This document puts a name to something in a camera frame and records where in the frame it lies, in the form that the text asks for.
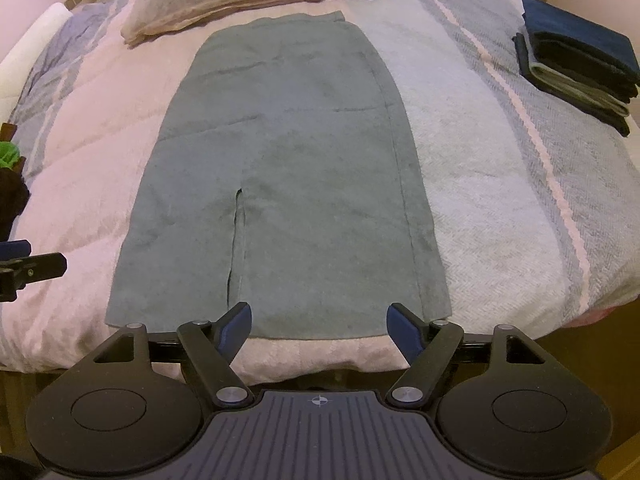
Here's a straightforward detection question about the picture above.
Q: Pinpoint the grey-green skirt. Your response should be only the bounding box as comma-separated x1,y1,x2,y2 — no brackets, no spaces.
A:
105,12,451,340

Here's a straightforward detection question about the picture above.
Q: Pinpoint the green and dark clothes pile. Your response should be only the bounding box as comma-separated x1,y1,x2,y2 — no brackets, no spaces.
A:
0,122,30,242

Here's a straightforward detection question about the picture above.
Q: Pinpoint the white pillow at bedside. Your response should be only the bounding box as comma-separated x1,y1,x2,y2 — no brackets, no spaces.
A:
1,2,73,116

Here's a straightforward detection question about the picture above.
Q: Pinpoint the grey folded garment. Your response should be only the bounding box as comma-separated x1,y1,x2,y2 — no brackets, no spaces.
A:
529,62,629,118

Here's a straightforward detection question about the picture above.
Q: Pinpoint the dark blue folded garment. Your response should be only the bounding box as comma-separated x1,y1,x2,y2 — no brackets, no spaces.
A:
522,0,639,89

